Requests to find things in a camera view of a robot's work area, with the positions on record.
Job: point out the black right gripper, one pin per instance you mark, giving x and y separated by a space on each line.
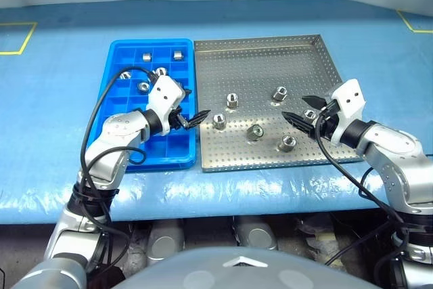
329 123

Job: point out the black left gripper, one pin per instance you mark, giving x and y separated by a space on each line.
175 119

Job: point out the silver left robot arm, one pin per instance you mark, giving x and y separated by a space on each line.
115 130

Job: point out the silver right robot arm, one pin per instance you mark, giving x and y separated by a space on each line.
389 147

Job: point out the blue compartment tray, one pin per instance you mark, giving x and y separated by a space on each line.
169 147

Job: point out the metal nut on tray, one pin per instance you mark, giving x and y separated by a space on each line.
309 113
287 143
279 94

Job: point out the perforated metal tray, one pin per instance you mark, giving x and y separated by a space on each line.
253 65

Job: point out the grey rounded housing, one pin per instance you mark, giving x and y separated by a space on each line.
257 235
165 238

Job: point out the blue plastic table cover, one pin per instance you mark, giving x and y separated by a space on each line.
50 99

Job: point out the grey robot torso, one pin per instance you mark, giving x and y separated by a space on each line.
236 275

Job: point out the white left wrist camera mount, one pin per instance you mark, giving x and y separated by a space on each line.
165 96

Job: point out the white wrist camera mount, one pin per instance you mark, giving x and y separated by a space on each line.
348 99
165 96

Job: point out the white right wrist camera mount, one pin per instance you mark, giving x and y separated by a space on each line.
348 99

